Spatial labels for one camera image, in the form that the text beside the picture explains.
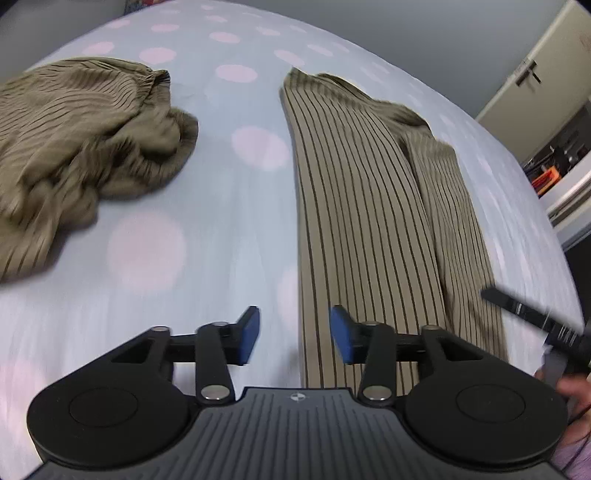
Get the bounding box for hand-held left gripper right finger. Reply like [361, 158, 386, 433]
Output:
[329, 305, 481, 406]

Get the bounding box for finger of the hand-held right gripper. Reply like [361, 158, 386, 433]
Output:
[481, 286, 555, 334]

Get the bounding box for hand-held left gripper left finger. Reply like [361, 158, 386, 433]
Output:
[111, 305, 260, 407]

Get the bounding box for tan striped shirt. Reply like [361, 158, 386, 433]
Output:
[280, 68, 511, 389]

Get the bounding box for tan striped pants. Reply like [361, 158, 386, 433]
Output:
[0, 56, 200, 283]

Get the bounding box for person's right hand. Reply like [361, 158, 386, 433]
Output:
[536, 369, 591, 423]

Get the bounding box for purple fleece jacket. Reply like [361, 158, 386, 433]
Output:
[549, 429, 591, 480]

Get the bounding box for polka dot bed sheet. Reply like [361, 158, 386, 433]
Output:
[0, 0, 583, 476]

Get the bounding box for orange box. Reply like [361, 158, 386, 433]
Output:
[531, 168, 561, 192]

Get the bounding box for dark shelf unit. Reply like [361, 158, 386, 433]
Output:
[522, 104, 591, 199]

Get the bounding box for cream door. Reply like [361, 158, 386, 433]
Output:
[475, 0, 591, 162]

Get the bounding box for black door handle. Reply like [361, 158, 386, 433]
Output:
[515, 60, 542, 86]

